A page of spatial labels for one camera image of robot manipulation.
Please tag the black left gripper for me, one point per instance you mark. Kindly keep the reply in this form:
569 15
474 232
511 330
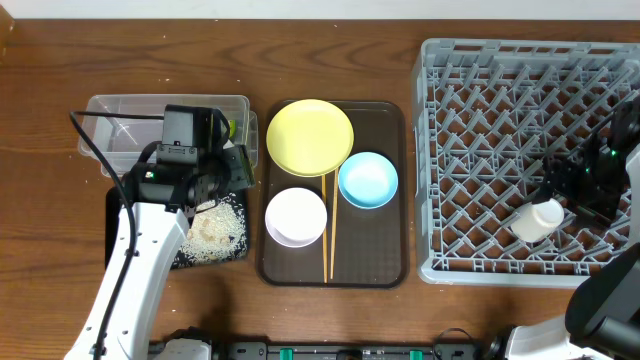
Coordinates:
243 177

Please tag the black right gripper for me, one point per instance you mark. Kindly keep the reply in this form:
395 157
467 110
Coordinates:
559 177

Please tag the green orange snack wrapper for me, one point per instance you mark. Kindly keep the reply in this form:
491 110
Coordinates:
231 126

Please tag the rice food scraps pile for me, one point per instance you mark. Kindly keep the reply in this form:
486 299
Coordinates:
219 233

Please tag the white cup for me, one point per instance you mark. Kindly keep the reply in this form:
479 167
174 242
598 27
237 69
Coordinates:
535 221

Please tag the pink white bowl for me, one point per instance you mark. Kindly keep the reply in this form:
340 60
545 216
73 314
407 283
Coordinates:
296 217

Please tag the light blue bowl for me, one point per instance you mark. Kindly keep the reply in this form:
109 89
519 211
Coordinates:
368 180

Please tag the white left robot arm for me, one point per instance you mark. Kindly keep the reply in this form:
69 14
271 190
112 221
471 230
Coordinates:
178 207

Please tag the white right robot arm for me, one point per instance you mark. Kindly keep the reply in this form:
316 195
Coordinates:
602 318

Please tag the clear plastic waste bin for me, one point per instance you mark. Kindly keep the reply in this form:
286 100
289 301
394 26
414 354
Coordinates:
132 121

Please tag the grey dishwasher rack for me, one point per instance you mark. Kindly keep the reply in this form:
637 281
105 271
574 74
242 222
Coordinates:
485 115

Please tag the yellow plate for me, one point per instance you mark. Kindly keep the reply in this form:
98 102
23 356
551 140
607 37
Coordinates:
310 137

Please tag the dark brown serving tray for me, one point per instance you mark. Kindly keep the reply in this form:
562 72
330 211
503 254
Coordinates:
371 245

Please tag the black rail bar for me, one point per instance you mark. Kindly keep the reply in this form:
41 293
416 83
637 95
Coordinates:
263 351

